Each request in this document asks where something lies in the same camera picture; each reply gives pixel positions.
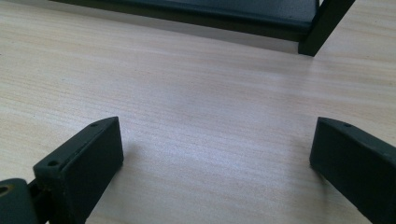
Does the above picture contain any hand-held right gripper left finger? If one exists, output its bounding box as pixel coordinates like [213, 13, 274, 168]
[33, 116, 125, 224]

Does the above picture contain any black metal shelf rack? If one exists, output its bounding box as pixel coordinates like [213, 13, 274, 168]
[49, 0, 357, 58]

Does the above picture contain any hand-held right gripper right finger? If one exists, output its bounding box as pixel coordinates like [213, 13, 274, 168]
[309, 117, 396, 224]

